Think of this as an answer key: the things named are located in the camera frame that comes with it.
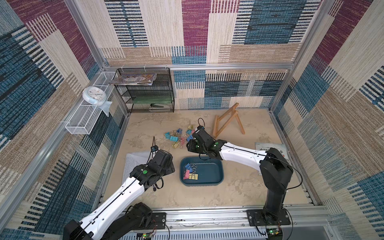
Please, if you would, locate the olive yellow binder clip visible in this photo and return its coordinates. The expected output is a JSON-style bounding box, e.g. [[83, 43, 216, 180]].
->
[[188, 120, 193, 130]]

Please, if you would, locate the black wire mesh shelf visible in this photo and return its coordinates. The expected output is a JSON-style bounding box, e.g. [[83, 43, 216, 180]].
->
[[114, 68, 175, 114]]

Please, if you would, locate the white paper document pouch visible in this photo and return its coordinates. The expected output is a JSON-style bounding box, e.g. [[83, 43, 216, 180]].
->
[[122, 151, 153, 183]]

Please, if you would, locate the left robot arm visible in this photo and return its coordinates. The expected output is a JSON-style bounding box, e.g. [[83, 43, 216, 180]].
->
[[63, 150, 175, 240]]

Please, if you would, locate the colourful history picture book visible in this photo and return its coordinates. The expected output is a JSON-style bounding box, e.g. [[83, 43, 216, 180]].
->
[[255, 143, 291, 169]]

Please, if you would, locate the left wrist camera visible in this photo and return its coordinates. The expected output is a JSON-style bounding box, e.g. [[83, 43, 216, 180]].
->
[[151, 145, 159, 153]]

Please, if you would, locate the pink binder clip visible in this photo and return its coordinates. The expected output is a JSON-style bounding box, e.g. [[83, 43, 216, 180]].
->
[[183, 170, 190, 180], [180, 137, 186, 146]]

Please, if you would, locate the white round clock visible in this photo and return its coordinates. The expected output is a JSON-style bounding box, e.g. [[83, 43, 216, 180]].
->
[[82, 86, 107, 106]]

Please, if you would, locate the white wire wall basket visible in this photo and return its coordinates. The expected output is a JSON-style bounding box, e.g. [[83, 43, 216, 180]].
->
[[64, 71, 119, 135]]

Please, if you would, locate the wooden easel stand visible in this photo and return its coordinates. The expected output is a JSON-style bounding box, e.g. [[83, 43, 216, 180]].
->
[[213, 103, 246, 138]]

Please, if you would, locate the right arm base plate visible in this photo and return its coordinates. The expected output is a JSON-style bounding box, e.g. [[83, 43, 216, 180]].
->
[[246, 209, 291, 227]]

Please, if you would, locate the teal plastic storage box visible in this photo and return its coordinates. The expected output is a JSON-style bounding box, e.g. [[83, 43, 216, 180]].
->
[[180, 157, 224, 187]]

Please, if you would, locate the magazine on shelf top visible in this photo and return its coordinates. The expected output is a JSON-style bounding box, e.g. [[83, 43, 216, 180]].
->
[[109, 74, 157, 86]]

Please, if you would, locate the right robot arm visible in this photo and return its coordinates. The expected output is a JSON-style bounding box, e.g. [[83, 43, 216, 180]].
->
[[187, 126, 294, 225]]

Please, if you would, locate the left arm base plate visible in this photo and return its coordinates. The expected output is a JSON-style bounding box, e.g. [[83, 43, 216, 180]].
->
[[123, 212, 167, 231]]

